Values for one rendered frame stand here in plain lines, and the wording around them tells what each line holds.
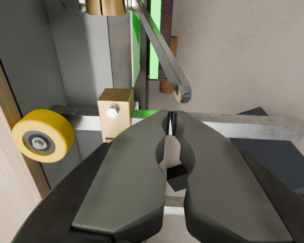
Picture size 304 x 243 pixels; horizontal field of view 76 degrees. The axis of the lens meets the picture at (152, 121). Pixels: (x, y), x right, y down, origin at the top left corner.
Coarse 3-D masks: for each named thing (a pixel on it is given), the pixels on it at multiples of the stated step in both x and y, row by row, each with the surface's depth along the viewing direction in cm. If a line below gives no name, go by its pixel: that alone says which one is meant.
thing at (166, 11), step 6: (162, 0) 35; (168, 0) 35; (162, 6) 36; (168, 6) 36; (162, 12) 36; (168, 12) 36; (162, 18) 37; (168, 18) 37; (162, 24) 38; (168, 24) 37; (162, 30) 38; (168, 30) 38; (168, 36) 39; (168, 42) 39; (162, 72) 43; (162, 78) 43
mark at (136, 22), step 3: (135, 15) 31; (135, 18) 31; (135, 21) 31; (138, 21) 36; (135, 24) 32; (138, 24) 36; (135, 27) 32; (138, 27) 36; (135, 30) 32; (138, 30) 36; (138, 33) 37; (138, 36) 37; (138, 39) 37; (138, 42) 37
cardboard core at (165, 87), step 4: (172, 36) 102; (172, 40) 97; (176, 40) 99; (172, 44) 98; (176, 44) 100; (172, 48) 99; (176, 48) 101; (172, 52) 101; (176, 52) 103; (160, 84) 113; (164, 84) 110; (168, 84) 110; (160, 88) 114; (164, 88) 111; (168, 88) 111; (164, 92) 113; (168, 92) 112; (172, 92) 115
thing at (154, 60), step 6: (156, 0) 36; (156, 6) 36; (156, 12) 36; (156, 18) 37; (156, 24) 38; (150, 48) 40; (150, 54) 41; (150, 60) 41; (156, 60) 41; (150, 66) 42; (156, 66) 42; (150, 72) 43; (156, 72) 43; (150, 78) 44; (156, 78) 43
